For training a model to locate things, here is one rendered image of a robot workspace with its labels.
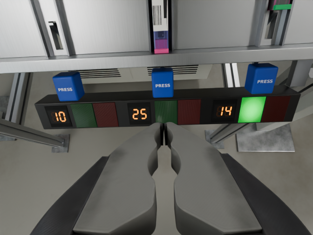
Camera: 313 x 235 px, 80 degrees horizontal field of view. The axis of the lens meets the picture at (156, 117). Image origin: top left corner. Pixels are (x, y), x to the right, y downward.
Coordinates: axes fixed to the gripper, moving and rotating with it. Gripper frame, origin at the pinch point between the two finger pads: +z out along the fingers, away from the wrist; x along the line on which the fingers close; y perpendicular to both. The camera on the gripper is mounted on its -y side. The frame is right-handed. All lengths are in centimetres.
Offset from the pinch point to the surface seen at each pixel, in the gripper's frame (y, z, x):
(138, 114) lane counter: 4.5, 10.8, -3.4
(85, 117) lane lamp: 4.7, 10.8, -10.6
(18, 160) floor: 51, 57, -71
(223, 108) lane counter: 4.2, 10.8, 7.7
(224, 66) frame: 9, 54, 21
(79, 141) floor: 45, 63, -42
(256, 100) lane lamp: 3.2, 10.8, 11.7
